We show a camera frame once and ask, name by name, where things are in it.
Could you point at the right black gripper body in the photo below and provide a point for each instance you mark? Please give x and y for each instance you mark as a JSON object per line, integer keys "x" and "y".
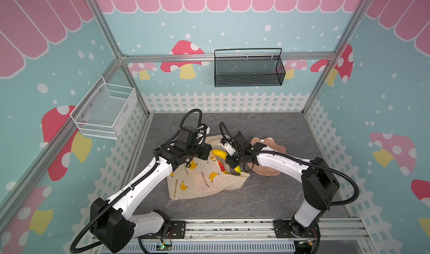
{"x": 235, "y": 159}

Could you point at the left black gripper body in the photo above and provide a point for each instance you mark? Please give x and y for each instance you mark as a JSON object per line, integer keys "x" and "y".
{"x": 198, "y": 151}

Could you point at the yellow banana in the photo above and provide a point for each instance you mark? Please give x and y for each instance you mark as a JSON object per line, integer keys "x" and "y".
{"x": 238, "y": 169}

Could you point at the red orange strawberry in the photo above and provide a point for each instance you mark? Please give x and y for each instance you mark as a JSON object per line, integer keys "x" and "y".
{"x": 221, "y": 166}

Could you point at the banana print plastic bag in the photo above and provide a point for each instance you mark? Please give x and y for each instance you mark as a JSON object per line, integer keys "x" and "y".
{"x": 204, "y": 178}

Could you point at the yellow green mango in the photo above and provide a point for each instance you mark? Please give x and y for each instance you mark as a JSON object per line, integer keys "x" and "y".
{"x": 220, "y": 153}

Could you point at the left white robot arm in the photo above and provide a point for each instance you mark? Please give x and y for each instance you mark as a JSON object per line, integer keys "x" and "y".
{"x": 111, "y": 221}

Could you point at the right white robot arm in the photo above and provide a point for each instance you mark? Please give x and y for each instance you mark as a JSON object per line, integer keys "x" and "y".
{"x": 319, "y": 181}

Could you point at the peach wavy plate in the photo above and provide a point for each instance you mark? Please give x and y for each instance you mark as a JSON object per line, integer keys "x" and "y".
{"x": 268, "y": 167}

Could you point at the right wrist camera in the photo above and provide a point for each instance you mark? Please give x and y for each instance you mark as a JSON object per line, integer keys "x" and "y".
{"x": 228, "y": 146}

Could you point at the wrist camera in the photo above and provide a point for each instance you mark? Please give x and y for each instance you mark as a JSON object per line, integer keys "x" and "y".
{"x": 203, "y": 131}
{"x": 228, "y": 146}

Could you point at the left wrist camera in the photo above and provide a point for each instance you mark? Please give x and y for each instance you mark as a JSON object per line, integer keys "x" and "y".
{"x": 203, "y": 131}

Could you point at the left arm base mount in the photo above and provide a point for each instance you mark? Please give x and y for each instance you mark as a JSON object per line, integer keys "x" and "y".
{"x": 168, "y": 229}

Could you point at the black wire basket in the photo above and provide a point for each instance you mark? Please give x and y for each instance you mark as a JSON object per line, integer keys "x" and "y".
{"x": 255, "y": 67}

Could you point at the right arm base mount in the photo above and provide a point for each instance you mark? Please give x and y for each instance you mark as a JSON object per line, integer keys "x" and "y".
{"x": 292, "y": 229}

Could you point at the white wire basket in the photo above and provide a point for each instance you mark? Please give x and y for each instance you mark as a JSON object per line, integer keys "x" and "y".
{"x": 105, "y": 110}

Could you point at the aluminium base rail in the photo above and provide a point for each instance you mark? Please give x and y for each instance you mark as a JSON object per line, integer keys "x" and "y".
{"x": 257, "y": 236}

